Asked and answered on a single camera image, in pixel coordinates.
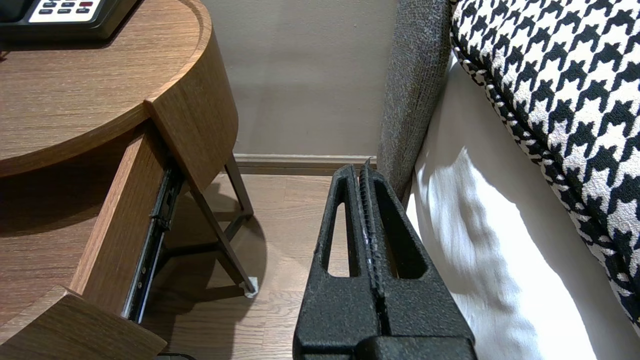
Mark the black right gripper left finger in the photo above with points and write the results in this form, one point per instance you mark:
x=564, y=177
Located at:
x=335, y=315

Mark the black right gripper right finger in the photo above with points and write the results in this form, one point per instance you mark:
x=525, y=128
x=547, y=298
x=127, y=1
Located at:
x=420, y=310

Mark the round wooden nightstand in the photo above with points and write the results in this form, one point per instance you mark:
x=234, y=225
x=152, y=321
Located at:
x=115, y=225

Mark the black metal drawer slide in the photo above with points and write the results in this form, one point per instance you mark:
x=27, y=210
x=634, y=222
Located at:
x=155, y=235

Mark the white bed sheet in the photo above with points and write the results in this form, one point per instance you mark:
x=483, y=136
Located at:
x=500, y=260

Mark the grey fabric headboard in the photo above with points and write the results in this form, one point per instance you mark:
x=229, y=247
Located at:
x=415, y=90

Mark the black white houndstooth pillow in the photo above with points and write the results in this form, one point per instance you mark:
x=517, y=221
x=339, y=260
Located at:
x=565, y=100

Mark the round wooden side table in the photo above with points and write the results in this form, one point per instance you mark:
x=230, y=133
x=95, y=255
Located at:
x=75, y=85

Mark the black and white telephone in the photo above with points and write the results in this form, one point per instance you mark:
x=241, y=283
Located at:
x=105, y=20

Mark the grey wall baseboard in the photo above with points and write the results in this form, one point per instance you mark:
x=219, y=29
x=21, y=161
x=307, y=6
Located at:
x=300, y=162

